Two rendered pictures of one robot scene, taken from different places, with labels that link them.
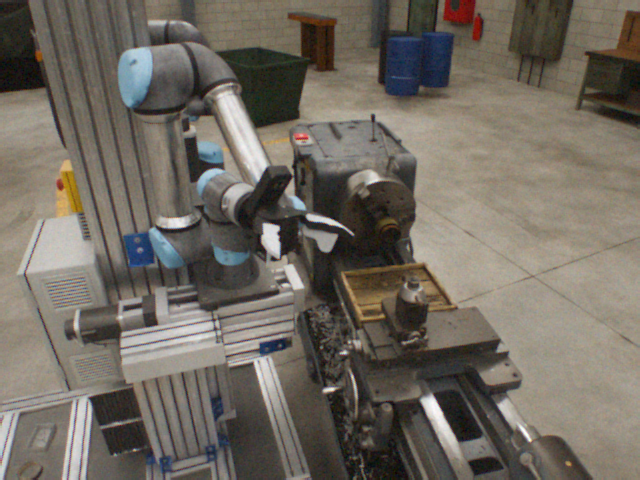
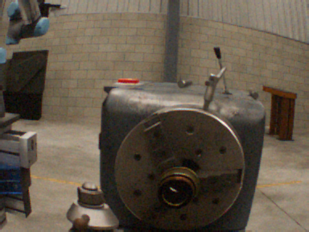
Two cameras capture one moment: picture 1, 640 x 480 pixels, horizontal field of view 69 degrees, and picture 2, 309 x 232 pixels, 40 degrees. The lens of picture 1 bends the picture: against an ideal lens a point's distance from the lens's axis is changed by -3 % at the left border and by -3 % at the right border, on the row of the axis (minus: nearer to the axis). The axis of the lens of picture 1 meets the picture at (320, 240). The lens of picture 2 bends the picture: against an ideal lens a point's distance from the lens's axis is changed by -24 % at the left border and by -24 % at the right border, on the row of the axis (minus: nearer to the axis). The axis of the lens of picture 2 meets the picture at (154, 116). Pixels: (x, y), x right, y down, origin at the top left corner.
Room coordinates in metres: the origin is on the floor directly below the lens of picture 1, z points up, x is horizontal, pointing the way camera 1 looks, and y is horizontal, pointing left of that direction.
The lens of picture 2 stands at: (0.52, -0.55, 1.35)
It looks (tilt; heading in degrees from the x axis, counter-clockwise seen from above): 6 degrees down; 19
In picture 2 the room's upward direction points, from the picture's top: 4 degrees clockwise
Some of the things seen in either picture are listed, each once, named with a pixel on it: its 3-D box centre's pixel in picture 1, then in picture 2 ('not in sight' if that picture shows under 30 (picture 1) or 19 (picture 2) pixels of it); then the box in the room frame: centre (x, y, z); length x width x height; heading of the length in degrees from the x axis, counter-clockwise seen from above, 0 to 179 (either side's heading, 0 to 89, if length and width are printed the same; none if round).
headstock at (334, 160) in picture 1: (346, 177); (188, 153); (2.11, -0.13, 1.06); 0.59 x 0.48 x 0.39; 12
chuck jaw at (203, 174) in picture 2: (403, 216); (219, 180); (1.66, -0.33, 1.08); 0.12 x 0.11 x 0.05; 102
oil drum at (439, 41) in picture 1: (435, 59); not in sight; (8.97, -2.08, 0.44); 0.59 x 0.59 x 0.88
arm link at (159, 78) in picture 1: (170, 165); not in sight; (1.07, 0.36, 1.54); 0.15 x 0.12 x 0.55; 129
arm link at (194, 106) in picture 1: (193, 106); (17, 31); (1.89, 0.51, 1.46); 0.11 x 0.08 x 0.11; 87
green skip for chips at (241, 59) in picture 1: (256, 87); not in sight; (6.80, 0.89, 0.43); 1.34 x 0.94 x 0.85; 38
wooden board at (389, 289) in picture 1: (395, 292); not in sight; (1.43, -0.28, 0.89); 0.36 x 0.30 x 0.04; 102
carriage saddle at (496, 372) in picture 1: (433, 359); not in sight; (1.07, -0.35, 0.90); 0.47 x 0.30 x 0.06; 102
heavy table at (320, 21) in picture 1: (311, 40); (278, 112); (10.86, 0.19, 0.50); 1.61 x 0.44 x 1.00; 26
